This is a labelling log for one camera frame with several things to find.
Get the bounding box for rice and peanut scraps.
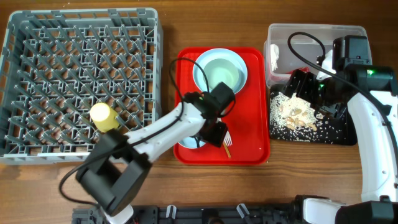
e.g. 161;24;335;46
269;91;326;142

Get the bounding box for wooden chopstick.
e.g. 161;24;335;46
223;142;231;159

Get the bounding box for red sauce packet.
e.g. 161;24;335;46
288;67;310;75

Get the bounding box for yellow plastic cup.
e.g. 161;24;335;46
90;103;119;133

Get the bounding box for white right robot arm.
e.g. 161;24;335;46
282;64;397;223

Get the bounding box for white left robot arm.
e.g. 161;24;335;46
76;91;236;223

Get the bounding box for black tray bin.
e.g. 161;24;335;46
269;85;358;146

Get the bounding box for light blue bowl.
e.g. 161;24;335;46
178;137;206;149

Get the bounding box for clear plastic bin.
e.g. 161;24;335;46
263;23;371;90

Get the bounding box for white napkin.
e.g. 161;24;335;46
270;44;280;71

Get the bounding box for green bowl with rice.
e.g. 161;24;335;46
204;58;239;89

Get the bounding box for white plastic fork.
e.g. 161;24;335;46
223;131;233;146

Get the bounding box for light blue plate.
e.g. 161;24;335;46
192;48;248;94

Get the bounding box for red plastic tray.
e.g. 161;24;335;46
174;47;270;166

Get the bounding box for grey plastic dishwasher rack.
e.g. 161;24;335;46
1;7;163;165

